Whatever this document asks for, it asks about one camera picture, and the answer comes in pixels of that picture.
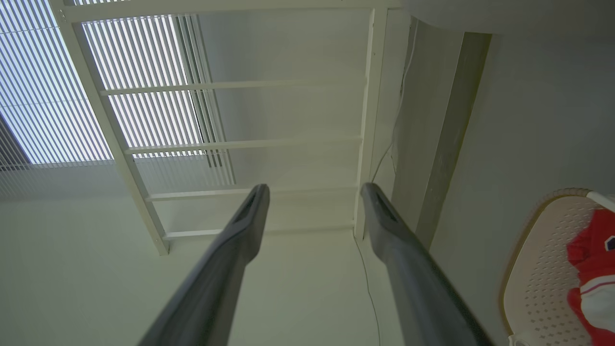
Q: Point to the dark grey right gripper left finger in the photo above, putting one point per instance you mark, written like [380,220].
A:
[216,278]

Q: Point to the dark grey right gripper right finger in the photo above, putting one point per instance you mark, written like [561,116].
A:
[413,278]

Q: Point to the beige perforated plastic laundry basket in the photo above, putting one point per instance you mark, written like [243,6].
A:
[538,269]

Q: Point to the red and white garment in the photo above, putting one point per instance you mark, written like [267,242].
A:
[596,269]

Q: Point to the white window blinds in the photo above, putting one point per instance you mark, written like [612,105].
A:
[48,86]

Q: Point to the grey fabric sofa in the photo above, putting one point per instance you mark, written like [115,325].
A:
[504,14]

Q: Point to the white shelf frame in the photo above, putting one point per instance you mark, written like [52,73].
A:
[240,85]

